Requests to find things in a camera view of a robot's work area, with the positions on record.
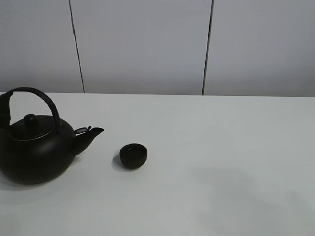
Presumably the small black teacup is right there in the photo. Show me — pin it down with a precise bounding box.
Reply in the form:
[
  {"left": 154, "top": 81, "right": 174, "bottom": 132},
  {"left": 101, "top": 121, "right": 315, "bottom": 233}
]
[{"left": 119, "top": 143, "right": 147, "bottom": 170}]

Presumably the black round teapot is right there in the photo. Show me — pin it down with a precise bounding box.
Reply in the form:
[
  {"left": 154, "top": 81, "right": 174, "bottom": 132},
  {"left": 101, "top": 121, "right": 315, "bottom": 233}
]
[{"left": 0, "top": 87, "right": 104, "bottom": 185}]

